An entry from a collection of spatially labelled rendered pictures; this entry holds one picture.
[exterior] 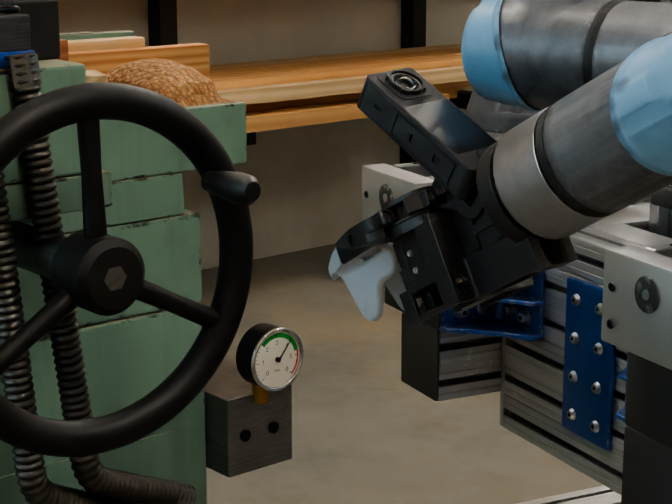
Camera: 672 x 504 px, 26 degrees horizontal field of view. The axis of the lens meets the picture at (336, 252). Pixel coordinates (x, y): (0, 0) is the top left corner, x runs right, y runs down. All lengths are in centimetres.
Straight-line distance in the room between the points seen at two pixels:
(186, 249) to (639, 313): 42
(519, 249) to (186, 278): 55
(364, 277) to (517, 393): 78
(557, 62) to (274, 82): 305
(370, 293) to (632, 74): 28
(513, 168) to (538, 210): 3
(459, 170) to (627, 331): 48
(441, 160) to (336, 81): 314
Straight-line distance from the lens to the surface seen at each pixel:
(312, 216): 472
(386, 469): 291
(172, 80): 138
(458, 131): 95
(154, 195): 136
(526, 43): 97
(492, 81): 99
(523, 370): 175
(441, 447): 303
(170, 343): 140
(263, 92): 390
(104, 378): 137
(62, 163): 119
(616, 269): 136
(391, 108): 95
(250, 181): 111
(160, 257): 137
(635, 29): 93
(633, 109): 81
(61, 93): 108
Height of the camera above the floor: 108
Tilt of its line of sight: 13 degrees down
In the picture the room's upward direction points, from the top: straight up
